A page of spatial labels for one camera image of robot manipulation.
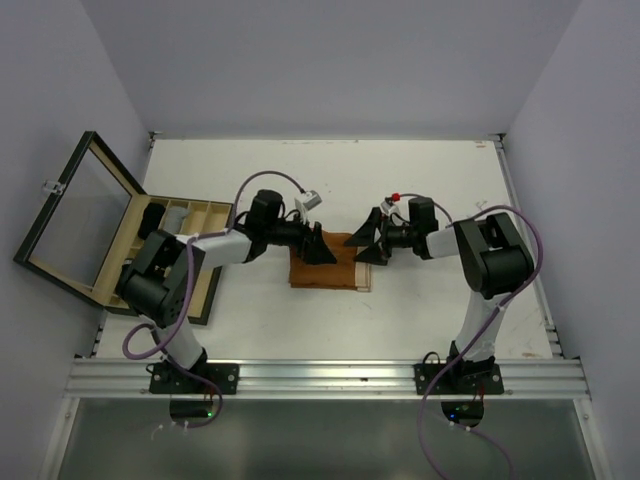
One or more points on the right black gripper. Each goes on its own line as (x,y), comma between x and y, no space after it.
(365,236)

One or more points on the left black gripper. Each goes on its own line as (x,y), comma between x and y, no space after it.
(310,244)

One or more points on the orange underwear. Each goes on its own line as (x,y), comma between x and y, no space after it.
(346,274)

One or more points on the grey striped underwear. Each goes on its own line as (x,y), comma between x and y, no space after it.
(174,219)

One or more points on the black underwear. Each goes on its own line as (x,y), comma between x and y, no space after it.
(152,216)

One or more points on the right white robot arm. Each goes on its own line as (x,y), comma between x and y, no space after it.
(496,264)

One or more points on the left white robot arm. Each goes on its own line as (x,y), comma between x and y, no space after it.
(159,283)

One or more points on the glass box lid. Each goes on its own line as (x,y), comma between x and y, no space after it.
(81,239)

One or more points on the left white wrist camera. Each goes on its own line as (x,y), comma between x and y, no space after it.
(305,202)

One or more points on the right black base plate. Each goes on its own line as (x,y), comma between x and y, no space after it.
(432,377)

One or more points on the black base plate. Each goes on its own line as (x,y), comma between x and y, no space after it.
(432,377)
(166,379)

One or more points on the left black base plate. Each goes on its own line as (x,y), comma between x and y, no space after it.
(166,379)

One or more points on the aluminium mounting rail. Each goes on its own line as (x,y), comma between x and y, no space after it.
(554,379)

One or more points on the white wall latch clip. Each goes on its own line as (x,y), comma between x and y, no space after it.
(52,187)

